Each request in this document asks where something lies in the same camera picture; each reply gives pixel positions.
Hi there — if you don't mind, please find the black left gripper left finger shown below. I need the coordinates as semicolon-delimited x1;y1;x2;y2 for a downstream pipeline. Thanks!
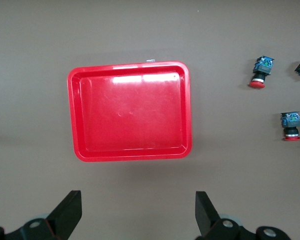
4;190;82;240

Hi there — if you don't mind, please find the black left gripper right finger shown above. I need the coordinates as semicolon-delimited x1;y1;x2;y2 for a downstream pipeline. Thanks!
195;191;243;240

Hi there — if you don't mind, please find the red mushroom push button switch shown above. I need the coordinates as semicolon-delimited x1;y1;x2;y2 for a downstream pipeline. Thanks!
280;111;300;142
248;55;276;89

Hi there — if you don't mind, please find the red plastic tray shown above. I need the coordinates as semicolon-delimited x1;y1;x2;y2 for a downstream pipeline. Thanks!
66;60;193;163

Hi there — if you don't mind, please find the brown table cover sheet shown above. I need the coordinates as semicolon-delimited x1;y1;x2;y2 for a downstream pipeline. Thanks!
0;0;300;240

